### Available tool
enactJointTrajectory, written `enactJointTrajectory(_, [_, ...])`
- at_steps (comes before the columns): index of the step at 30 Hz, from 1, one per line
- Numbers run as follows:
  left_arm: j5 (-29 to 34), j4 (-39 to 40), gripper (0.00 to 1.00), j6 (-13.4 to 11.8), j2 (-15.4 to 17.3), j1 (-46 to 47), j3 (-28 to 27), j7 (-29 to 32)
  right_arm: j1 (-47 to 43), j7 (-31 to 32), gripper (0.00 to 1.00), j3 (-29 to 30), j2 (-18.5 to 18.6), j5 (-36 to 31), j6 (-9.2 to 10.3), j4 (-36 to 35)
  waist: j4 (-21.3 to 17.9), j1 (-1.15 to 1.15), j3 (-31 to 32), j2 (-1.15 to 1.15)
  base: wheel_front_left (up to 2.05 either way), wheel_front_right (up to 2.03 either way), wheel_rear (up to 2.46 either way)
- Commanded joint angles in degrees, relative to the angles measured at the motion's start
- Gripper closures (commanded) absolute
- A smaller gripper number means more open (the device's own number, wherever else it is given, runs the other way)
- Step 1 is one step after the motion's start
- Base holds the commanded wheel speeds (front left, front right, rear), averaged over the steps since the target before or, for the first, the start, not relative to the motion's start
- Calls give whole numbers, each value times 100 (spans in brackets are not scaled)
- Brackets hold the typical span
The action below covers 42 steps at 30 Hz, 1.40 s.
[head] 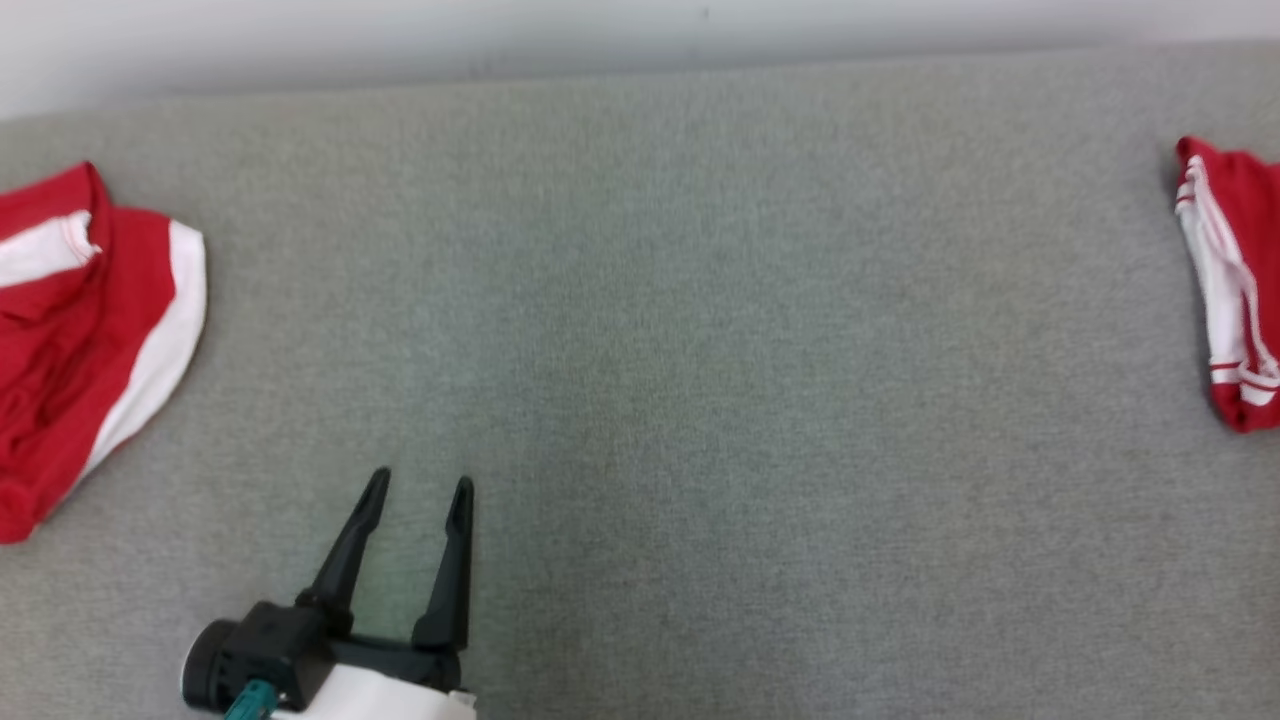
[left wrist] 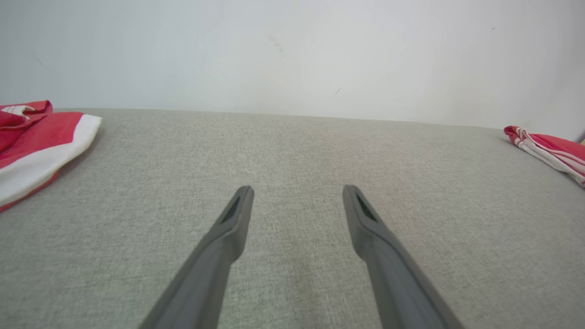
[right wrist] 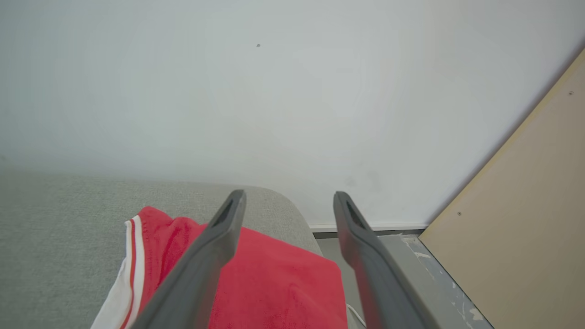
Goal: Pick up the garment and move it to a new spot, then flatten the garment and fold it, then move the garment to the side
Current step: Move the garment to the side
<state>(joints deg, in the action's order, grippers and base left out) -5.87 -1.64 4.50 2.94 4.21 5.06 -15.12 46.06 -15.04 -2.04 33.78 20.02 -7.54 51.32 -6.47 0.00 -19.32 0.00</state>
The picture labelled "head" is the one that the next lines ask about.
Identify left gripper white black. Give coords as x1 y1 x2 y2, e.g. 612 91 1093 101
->
272 466 479 720

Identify red shorts with white band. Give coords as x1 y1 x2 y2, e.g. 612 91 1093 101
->
0 160 208 546

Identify red garment with striped trim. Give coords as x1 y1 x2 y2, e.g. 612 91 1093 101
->
1174 135 1280 433

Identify teal cable connector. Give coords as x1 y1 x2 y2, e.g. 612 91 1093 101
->
225 680 276 720

